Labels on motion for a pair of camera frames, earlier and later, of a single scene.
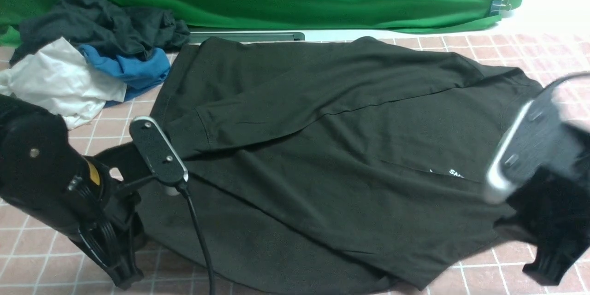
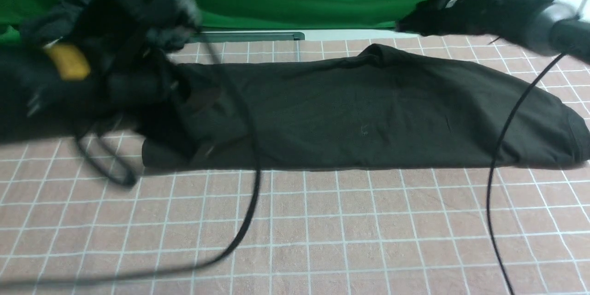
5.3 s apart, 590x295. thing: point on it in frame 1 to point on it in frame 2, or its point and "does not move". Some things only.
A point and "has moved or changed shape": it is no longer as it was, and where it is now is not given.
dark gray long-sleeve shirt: (329, 165) has moved or changed shape
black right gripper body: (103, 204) to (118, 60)
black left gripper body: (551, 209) to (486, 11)
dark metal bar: (250, 36) does not move
